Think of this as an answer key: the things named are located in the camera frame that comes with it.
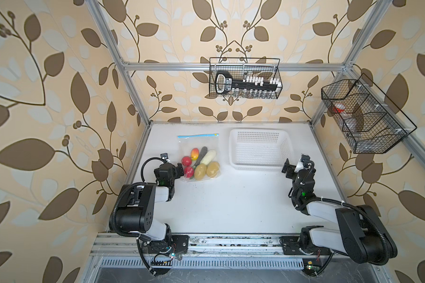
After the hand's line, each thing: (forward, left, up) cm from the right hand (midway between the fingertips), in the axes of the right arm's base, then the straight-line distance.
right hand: (298, 163), depth 87 cm
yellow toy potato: (+1, +50, -6) cm, 50 cm away
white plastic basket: (+13, +16, -5) cm, 21 cm away
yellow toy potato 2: (+3, +43, -7) cm, 44 cm away
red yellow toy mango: (+14, +54, -9) cm, 56 cm away
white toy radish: (+11, +46, -8) cm, 48 cm away
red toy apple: (+8, +58, -7) cm, 59 cm away
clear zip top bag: (+24, +58, -10) cm, 64 cm away
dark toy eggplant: (+17, +48, -9) cm, 52 cm away
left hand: (+6, +66, -6) cm, 66 cm away
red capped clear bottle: (+16, -17, +22) cm, 32 cm away
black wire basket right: (+5, -24, +23) cm, 34 cm away
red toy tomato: (0, +55, -5) cm, 55 cm away
